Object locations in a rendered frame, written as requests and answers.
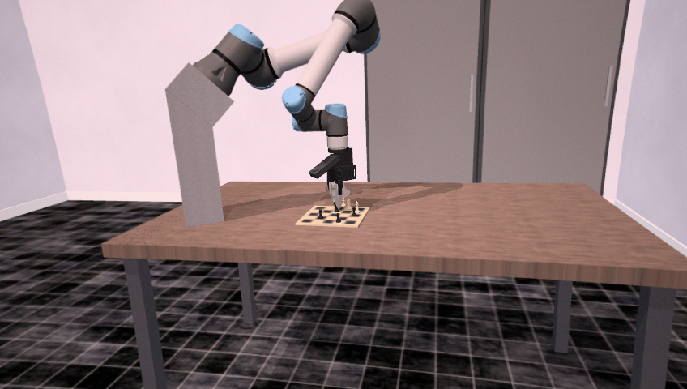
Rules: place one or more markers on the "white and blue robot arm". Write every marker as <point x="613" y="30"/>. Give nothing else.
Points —
<point x="239" y="51"/>

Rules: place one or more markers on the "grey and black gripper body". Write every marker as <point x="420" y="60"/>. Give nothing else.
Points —
<point x="344" y="167"/>

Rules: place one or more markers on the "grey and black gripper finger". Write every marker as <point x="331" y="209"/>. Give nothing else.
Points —
<point x="331" y="188"/>
<point x="340" y="191"/>

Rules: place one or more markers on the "black and cream chessboard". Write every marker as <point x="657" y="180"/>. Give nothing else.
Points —
<point x="330" y="217"/>

